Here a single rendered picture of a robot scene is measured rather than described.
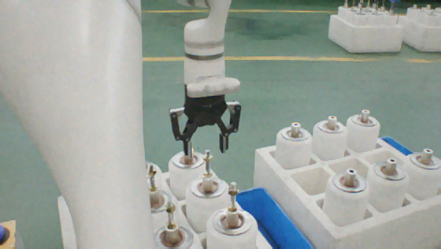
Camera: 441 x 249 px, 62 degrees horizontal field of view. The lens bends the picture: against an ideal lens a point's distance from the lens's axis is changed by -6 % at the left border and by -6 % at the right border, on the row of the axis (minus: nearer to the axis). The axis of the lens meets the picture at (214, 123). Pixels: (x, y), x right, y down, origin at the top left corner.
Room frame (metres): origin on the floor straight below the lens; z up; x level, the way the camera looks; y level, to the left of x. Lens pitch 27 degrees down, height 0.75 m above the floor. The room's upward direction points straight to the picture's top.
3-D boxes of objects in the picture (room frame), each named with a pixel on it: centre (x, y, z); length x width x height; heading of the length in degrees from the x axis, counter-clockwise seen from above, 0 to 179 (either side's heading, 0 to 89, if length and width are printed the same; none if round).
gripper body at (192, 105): (0.67, 0.02, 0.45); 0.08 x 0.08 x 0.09
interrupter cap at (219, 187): (0.67, 0.01, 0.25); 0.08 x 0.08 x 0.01
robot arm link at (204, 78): (0.65, 0.01, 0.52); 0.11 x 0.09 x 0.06; 16
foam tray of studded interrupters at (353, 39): (2.74, -1.09, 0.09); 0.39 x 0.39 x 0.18; 8
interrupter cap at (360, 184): (0.68, -0.30, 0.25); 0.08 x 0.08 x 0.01
